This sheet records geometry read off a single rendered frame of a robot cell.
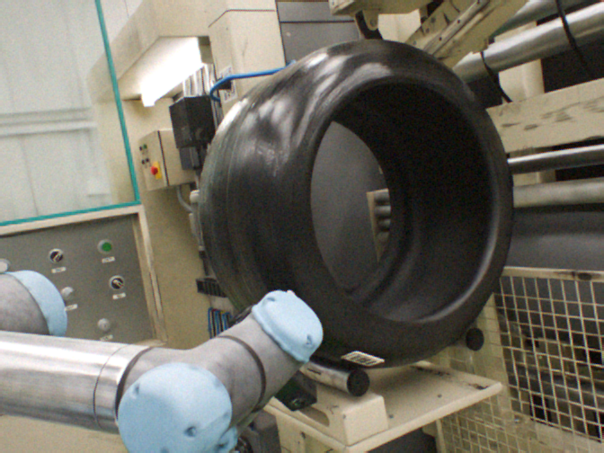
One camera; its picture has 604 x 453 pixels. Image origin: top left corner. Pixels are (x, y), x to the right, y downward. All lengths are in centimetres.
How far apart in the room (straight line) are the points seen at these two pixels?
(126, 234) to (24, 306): 85
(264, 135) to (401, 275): 59
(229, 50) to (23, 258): 71
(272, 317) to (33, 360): 22
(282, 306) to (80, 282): 109
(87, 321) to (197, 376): 117
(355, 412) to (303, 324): 49
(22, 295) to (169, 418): 41
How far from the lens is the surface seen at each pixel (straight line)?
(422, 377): 134
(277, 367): 57
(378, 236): 165
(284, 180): 91
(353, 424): 106
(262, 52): 141
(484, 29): 140
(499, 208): 119
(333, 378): 108
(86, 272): 164
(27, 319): 83
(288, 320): 58
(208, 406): 48
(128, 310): 167
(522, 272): 134
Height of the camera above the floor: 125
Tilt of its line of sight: 4 degrees down
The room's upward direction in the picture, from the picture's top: 10 degrees counter-clockwise
